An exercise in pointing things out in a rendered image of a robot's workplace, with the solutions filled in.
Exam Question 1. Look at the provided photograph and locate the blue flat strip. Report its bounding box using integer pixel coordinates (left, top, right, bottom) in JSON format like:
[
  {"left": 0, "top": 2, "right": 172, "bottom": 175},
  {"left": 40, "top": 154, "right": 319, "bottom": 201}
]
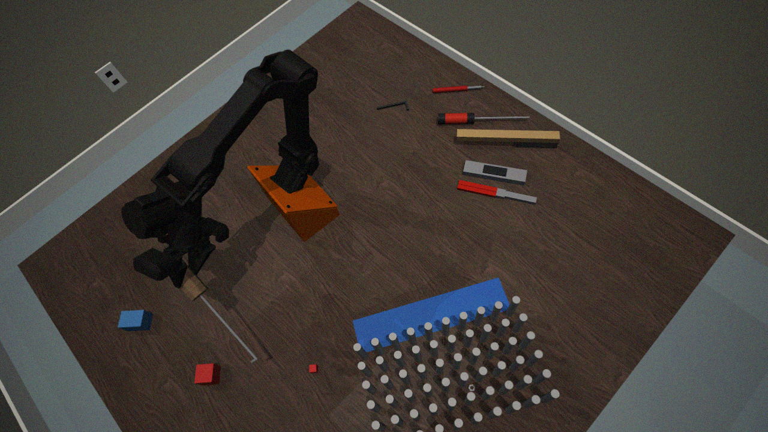
[{"left": 353, "top": 278, "right": 509, "bottom": 352}]

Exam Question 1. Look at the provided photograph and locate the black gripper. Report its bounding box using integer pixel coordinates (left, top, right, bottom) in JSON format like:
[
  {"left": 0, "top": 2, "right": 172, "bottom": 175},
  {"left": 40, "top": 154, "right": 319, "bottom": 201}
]
[{"left": 133, "top": 214, "right": 229, "bottom": 289}]

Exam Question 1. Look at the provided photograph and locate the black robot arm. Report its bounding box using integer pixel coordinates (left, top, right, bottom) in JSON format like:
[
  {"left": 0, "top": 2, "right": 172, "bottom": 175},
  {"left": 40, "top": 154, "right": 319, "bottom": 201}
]
[{"left": 121, "top": 49, "right": 319, "bottom": 243}]

